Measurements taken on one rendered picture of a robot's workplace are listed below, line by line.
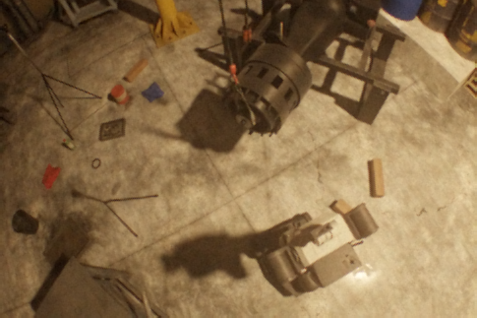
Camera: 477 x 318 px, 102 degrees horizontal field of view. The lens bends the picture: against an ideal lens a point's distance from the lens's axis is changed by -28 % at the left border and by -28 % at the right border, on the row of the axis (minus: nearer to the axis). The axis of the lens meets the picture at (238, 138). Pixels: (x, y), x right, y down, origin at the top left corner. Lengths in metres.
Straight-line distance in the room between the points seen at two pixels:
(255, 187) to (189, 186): 0.67
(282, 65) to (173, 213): 1.74
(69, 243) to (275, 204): 2.34
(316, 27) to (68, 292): 2.93
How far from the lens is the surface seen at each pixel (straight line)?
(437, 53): 3.95
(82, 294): 2.11
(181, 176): 2.84
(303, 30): 2.48
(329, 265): 1.20
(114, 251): 2.96
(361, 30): 2.85
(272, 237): 2.37
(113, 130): 3.50
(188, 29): 4.31
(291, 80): 1.98
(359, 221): 1.27
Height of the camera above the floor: 2.54
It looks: 61 degrees down
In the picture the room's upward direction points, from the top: 11 degrees counter-clockwise
